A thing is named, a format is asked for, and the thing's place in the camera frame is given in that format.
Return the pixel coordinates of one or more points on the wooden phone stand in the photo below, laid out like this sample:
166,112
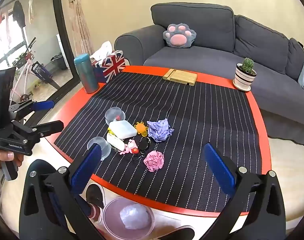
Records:
182,76

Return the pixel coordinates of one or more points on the teal bottle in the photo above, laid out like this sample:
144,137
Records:
85,75

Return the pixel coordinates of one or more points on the flag print tissue box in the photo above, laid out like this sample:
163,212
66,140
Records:
112,66

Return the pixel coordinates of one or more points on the person's left shoe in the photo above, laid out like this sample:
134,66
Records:
94,195

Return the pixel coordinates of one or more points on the person's left hand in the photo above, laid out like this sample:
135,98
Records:
2,156

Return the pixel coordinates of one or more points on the grey sofa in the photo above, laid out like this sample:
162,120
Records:
204,57

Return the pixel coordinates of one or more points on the white cabinet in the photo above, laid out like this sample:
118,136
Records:
60,52

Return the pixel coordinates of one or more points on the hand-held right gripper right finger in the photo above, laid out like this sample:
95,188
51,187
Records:
219,172

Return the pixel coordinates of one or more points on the red charm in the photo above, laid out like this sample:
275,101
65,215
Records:
135,150

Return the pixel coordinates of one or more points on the clear plastic cup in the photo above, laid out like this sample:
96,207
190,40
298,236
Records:
105,146
114,115

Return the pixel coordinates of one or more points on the clear pink trash bin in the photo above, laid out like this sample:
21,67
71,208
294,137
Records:
112,217

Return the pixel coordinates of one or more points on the potted cactus in striped pot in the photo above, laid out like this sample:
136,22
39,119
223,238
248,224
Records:
244,78

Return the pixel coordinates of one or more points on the beige patterned curtain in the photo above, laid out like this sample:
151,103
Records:
78,17

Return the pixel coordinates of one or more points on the pink paper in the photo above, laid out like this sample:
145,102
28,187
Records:
154,161

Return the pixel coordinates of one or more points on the grey pink paw cushion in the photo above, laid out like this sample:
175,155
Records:
179,38

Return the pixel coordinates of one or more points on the white rounded case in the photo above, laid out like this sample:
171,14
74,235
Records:
123,129

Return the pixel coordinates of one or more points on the purple paper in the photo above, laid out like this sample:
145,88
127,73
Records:
159,130

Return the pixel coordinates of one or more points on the black striped table mat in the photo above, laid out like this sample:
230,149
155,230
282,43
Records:
191,130

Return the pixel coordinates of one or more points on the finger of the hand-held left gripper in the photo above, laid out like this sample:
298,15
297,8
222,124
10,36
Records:
45,105
49,127

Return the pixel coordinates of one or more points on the red table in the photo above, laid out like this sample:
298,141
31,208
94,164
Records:
72,107

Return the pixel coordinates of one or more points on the yellow toy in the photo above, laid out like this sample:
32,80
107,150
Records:
110,130

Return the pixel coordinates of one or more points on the dark hanging coat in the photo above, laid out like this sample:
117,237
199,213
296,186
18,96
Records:
18,12

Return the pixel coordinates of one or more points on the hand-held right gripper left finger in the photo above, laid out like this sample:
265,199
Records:
87,170

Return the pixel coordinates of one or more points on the clear plastic bag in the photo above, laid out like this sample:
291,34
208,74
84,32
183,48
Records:
135,216

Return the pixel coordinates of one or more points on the black door frame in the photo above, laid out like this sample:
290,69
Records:
63,30

